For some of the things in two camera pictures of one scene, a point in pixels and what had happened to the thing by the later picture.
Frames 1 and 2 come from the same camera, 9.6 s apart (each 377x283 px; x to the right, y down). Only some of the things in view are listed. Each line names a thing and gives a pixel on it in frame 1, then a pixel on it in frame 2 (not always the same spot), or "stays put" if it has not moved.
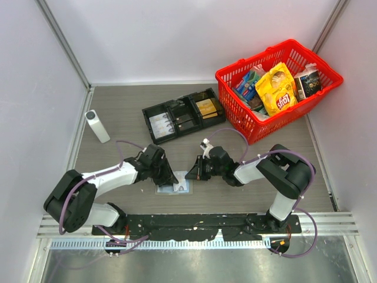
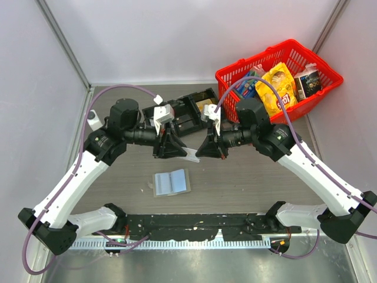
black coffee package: [307, 84] stays put
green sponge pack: [253, 76] stays put
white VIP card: [181, 185] -> [191, 155]
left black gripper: [168, 177] -> [174, 145]
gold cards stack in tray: [207, 108] stays put
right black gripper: [197, 172] -> [217, 148]
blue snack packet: [246, 88] stays put
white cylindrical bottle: [96, 126] stays put
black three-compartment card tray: [178, 117] stays put
